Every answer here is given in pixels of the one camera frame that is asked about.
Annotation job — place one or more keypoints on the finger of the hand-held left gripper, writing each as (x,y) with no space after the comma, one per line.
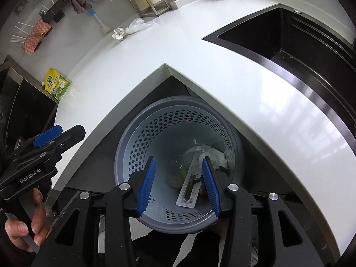
(71,137)
(46,137)

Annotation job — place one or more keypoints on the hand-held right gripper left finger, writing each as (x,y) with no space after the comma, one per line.
(147,185)

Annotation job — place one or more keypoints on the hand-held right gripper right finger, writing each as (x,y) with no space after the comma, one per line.
(211,185)

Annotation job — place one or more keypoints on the long white blister packaging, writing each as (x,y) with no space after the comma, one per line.
(189,192)

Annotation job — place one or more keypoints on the white plastic bag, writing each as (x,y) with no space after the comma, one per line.
(214,153)

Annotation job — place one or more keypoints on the clear plastic cup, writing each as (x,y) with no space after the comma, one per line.
(175,168)

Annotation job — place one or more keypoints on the grey perforated waste bin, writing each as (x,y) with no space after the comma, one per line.
(130,144)

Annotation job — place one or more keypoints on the person's left hand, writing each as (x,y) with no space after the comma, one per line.
(40,214)

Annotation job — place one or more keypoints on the black stove top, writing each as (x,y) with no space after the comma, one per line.
(25,103)

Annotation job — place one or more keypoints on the yellow-green printed pouch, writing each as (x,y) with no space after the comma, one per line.
(57,84)

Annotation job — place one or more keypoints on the pink striped cloth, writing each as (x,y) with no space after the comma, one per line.
(36,37)

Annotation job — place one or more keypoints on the row of white sticks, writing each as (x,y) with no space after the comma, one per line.
(21,36)

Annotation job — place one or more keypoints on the crumpled white paper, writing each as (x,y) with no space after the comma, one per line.
(118,34)

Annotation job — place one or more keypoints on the white bottle brush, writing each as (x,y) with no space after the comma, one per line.
(104,27)

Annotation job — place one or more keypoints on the clear plastic bag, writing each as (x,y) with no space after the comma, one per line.
(139,25)

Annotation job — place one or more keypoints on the grey-brown hanging cloth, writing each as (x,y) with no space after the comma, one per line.
(79,5)

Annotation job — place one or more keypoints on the metal rack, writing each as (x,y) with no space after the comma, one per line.
(155,8)

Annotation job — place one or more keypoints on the black kitchen sink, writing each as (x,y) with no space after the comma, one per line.
(292,41)

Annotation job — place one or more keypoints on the grey wall socket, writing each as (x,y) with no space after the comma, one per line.
(21,6)

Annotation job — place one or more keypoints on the black wall rail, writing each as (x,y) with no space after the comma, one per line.
(64,1)

